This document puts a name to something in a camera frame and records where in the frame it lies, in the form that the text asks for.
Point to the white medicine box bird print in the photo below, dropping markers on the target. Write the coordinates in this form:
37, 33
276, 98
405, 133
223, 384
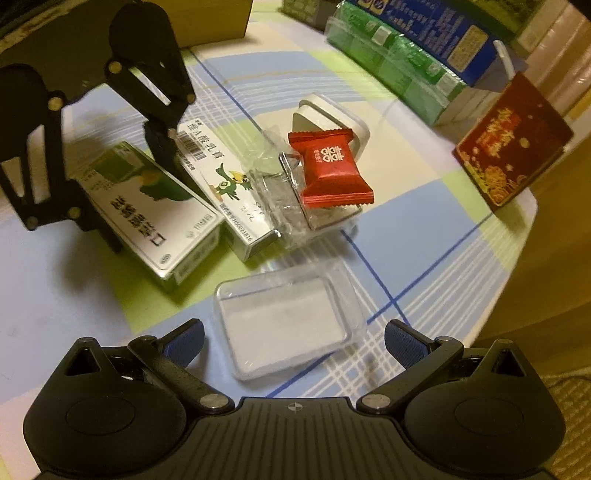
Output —
221, 184

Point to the green and white medicine box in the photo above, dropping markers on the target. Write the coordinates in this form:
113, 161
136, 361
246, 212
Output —
152, 217

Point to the red gift box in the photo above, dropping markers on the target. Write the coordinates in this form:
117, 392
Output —
512, 143

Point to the clear plastic tray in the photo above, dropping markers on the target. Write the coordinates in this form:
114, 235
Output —
281, 318

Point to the white power adapter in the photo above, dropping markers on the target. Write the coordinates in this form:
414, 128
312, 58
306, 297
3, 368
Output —
332, 115

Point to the chair with quilted cover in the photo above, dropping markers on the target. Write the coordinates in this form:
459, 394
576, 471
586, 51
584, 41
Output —
570, 406

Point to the large cardboard box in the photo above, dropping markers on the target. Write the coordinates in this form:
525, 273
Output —
207, 18

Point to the golden yellow curtain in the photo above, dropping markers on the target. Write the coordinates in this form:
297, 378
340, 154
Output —
563, 60

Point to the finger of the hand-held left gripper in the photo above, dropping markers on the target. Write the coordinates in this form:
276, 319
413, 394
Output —
51, 138
159, 143

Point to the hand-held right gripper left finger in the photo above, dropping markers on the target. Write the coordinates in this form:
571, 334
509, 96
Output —
184, 342

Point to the plaid tablecloth desktop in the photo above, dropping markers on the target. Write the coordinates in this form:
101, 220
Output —
415, 226

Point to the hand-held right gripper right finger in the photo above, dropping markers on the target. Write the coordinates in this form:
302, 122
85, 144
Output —
406, 344

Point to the blue milk carton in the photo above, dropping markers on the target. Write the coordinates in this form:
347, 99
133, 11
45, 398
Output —
438, 32

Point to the clear plastic wrap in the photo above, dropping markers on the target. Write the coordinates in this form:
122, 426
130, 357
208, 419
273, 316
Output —
272, 184

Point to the small clear plastic box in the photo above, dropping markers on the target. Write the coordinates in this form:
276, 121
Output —
330, 216

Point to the green shrink-wrapped drink packs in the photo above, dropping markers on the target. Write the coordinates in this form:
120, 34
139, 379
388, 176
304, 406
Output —
397, 60

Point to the red candy packet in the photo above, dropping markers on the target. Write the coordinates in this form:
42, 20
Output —
332, 170

